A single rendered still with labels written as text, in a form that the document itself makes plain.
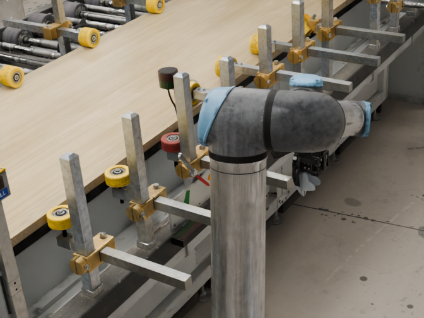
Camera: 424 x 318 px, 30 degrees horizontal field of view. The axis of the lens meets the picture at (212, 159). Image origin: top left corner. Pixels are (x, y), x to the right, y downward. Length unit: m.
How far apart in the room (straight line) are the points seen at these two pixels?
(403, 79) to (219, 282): 3.32
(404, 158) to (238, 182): 2.78
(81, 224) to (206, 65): 1.17
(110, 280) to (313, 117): 0.99
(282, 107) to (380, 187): 2.55
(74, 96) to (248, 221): 1.49
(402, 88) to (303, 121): 3.38
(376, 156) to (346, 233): 0.73
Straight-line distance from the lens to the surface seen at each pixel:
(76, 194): 2.01
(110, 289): 2.21
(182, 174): 2.42
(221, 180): 1.49
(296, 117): 1.42
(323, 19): 3.16
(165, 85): 2.32
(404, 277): 3.36
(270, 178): 2.33
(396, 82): 4.79
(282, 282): 3.30
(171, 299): 3.00
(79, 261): 2.10
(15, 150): 2.58
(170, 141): 2.47
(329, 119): 1.46
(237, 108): 1.44
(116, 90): 2.90
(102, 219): 2.49
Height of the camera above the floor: 2.04
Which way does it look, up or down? 29 degrees down
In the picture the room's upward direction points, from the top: 5 degrees counter-clockwise
